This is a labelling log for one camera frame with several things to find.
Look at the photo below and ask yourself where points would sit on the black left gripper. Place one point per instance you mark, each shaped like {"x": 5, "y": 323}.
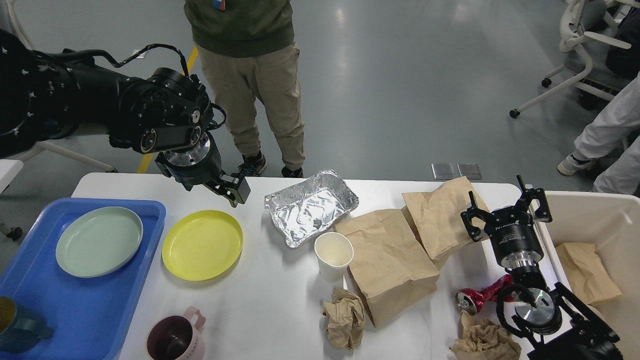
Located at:
{"x": 201, "y": 165}

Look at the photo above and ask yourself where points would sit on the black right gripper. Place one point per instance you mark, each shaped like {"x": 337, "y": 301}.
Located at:
{"x": 515, "y": 236}

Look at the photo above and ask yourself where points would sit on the yellow plate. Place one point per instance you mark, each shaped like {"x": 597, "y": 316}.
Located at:
{"x": 202, "y": 245}

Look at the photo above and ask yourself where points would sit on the pink mug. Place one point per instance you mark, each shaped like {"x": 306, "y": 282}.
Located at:
{"x": 178, "y": 337}

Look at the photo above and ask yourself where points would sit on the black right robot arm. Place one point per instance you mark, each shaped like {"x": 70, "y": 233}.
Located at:
{"x": 555, "y": 321}

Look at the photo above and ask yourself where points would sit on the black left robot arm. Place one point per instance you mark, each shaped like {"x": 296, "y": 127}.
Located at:
{"x": 47, "y": 97}

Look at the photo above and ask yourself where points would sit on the floor outlet plate right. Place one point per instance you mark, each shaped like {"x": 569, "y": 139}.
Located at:
{"x": 470, "y": 170}

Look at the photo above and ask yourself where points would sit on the floor outlet plate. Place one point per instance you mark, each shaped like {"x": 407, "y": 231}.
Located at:
{"x": 470, "y": 170}
{"x": 443, "y": 171}

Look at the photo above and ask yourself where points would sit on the aluminium foil tray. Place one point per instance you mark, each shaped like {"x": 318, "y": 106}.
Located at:
{"x": 307, "y": 209}

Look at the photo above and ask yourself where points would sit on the rear brown paper bag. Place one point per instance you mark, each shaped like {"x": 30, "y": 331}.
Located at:
{"x": 436, "y": 216}

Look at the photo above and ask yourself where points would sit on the floor outlet plate left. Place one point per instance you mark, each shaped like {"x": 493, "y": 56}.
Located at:
{"x": 443, "y": 171}

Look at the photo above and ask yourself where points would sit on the white plastic bin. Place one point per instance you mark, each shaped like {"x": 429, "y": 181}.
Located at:
{"x": 612, "y": 223}

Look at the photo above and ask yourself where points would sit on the crushed red can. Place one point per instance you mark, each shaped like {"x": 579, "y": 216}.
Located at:
{"x": 471, "y": 300}

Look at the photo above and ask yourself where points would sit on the brown bag in bin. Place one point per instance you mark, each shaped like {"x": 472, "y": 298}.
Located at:
{"x": 586, "y": 273}

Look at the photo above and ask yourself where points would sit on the white paper cup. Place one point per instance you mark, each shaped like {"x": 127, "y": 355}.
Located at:
{"x": 334, "y": 253}

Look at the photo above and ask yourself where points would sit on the large brown paper bag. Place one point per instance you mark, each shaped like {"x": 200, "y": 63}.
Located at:
{"x": 390, "y": 266}

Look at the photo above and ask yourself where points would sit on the crumpled brown paper wad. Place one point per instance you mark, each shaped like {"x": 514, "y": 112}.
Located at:
{"x": 484, "y": 340}

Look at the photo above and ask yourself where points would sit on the person in khaki trousers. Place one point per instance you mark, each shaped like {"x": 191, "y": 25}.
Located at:
{"x": 248, "y": 53}

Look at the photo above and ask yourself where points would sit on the pale green plate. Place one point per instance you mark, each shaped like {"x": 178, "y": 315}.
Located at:
{"x": 99, "y": 242}

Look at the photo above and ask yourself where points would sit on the crumpled brown paper ball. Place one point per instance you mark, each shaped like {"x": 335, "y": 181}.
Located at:
{"x": 346, "y": 319}

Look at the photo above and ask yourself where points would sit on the blue plastic tray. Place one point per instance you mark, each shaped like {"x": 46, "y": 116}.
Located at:
{"x": 90, "y": 317}

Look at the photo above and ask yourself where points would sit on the white side table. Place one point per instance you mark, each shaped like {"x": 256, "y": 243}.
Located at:
{"x": 9, "y": 169}

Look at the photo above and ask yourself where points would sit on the dark teal mug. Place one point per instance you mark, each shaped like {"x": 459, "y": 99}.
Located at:
{"x": 20, "y": 328}

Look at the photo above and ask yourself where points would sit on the grey office chair left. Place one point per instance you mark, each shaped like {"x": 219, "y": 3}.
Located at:
{"x": 11, "y": 24}

